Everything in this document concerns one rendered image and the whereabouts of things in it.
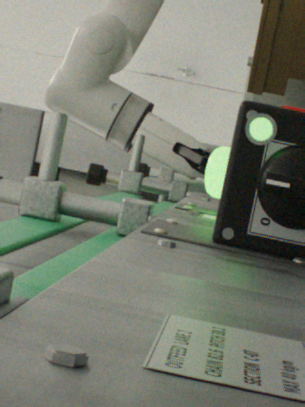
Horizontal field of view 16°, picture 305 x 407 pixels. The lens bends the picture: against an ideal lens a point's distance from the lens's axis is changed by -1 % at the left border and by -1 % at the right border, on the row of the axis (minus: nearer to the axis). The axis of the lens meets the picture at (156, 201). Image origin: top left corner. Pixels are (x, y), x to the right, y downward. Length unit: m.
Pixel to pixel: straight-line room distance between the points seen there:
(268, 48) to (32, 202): 0.52
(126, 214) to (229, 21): 4.26
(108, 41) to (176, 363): 1.19
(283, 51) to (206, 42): 3.76
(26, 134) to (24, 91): 2.82
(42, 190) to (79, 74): 0.71
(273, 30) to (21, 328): 0.94
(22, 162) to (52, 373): 2.01
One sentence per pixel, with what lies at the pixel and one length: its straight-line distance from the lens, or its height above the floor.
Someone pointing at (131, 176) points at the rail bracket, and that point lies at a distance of 1.32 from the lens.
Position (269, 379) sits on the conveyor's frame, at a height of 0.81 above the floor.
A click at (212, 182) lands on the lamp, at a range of 0.87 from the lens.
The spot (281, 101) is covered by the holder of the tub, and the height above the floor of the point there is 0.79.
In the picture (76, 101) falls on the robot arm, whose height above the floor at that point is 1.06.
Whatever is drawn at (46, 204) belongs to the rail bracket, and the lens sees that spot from 0.72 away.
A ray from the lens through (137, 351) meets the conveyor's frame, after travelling 0.25.
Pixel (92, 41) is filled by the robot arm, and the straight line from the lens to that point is 1.42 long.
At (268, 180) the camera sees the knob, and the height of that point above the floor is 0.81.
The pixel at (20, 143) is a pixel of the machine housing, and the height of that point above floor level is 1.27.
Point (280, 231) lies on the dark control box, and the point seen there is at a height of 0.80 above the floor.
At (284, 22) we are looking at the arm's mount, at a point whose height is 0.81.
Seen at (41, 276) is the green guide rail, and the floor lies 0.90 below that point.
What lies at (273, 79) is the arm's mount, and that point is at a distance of 1.22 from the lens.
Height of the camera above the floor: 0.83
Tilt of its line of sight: 4 degrees up
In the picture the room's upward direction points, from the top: 78 degrees counter-clockwise
